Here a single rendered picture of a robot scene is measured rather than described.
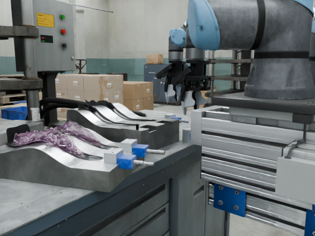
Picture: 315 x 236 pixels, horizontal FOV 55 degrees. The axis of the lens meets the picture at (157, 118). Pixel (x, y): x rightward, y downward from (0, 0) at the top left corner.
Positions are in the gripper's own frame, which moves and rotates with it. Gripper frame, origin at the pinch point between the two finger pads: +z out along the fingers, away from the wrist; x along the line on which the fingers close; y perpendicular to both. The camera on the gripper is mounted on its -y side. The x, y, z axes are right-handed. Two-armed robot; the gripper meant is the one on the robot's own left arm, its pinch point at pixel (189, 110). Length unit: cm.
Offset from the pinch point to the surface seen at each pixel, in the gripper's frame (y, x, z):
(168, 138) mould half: -2.5, -10.1, 10.0
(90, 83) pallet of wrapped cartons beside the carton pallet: -351, 192, 18
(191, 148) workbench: 3.0, -1.9, 14.7
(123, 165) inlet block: 14.1, -46.7, 7.1
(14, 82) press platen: -76, -37, -9
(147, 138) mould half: -0.3, -23.3, 7.1
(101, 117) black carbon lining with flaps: -25.9, -23.8, 2.9
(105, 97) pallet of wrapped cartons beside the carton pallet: -331, 206, 41
